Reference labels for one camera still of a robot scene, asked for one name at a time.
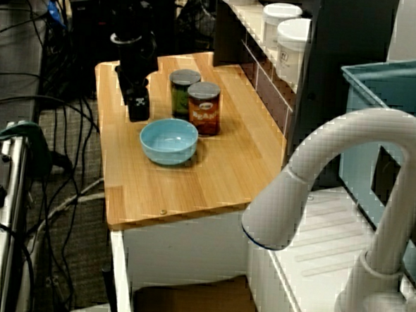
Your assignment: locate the white labelled plastic jar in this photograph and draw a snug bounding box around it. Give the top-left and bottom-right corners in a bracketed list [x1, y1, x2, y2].
[259, 2, 303, 52]
[272, 18, 312, 87]

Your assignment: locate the cream shelf board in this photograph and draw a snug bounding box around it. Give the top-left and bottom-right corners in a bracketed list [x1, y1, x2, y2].
[226, 4, 305, 97]

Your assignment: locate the green clamp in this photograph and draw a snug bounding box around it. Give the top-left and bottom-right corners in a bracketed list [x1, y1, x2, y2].
[0, 120, 55, 179]

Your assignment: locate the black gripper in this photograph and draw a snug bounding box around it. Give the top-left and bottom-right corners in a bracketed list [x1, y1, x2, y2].
[107, 38, 162, 123]

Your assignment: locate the green vegetable can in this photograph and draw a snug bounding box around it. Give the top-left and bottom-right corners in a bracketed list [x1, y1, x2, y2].
[166, 67, 202, 121]

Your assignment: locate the teal plastic bin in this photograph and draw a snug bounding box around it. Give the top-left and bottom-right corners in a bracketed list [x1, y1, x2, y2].
[328, 53, 416, 293]

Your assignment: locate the black cable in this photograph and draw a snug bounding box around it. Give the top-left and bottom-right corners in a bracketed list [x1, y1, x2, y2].
[0, 93, 103, 136]

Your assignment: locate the dark tile backsplash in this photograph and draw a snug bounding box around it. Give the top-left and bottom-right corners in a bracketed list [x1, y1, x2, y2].
[235, 41, 297, 137]

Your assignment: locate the black kitchen hutch frame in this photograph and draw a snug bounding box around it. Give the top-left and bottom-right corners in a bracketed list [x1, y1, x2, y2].
[204, 0, 398, 196]

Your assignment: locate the light blue bowl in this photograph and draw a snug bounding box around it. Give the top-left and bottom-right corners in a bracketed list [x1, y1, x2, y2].
[137, 116, 200, 169]

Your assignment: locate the orange beans can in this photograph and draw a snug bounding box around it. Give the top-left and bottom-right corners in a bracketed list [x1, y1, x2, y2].
[184, 80, 224, 138]

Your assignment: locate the white cable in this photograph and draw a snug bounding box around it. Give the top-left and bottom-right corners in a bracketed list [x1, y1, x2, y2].
[29, 173, 105, 253]

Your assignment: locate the white counter cabinet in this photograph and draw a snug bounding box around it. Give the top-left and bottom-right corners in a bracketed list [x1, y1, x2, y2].
[120, 203, 251, 297]

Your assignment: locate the aluminium rail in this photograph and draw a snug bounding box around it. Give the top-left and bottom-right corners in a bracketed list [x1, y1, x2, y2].
[0, 121, 32, 312]

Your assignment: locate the white sink unit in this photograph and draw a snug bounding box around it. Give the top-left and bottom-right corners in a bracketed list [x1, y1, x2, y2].
[104, 173, 416, 312]

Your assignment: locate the black oven door handle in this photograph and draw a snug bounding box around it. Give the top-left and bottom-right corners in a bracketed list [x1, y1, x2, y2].
[98, 265, 121, 312]

